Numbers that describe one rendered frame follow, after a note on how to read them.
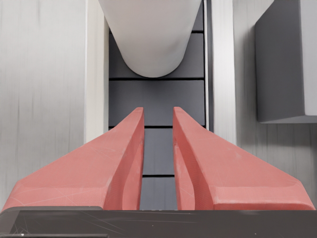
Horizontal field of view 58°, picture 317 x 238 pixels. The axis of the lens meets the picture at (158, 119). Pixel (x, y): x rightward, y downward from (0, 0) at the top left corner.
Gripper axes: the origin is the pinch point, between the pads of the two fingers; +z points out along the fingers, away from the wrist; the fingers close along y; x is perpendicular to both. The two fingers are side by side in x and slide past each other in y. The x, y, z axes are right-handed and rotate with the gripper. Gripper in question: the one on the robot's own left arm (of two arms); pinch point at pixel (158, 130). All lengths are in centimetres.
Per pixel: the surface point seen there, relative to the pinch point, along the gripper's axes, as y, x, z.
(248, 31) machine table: -8.9, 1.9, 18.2
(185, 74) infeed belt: -2.1, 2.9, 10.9
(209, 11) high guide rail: -2.7, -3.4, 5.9
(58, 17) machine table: 9.9, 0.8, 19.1
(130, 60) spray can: 1.8, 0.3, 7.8
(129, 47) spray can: 1.6, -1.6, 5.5
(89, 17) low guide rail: 4.7, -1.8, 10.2
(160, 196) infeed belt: -0.1, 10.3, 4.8
